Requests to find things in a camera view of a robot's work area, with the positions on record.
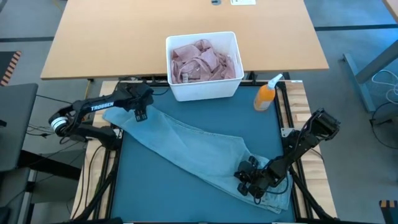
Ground light blue denim jeans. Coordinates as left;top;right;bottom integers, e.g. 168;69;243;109
102;105;293;215

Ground white floor cable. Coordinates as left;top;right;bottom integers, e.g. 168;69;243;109
371;68;398;105

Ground hazard striped floor mat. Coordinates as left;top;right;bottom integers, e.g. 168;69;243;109
0;50;22;87

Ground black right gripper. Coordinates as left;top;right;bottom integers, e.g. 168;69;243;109
234;166;280;198

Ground orange spray bottle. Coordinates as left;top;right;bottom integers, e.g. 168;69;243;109
253;73;284;112

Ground tan wooden desk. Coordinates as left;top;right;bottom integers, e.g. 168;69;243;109
40;0;330;81

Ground pink garment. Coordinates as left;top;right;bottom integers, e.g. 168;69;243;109
170;39;237;85

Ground grey desk leg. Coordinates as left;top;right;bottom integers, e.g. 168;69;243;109
343;40;398;113

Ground hazard striped black object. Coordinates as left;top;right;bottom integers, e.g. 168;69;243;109
378;200;398;224

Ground black support strut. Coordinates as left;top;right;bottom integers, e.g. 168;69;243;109
73;149;123;222
289;167;338;222

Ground white perforated laundry bin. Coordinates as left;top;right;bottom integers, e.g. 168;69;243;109
165;30;245;102

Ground black floor cable loop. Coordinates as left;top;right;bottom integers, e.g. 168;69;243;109
369;102;398;150

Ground black cable bundle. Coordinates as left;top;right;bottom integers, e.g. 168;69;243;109
26;123;81;139

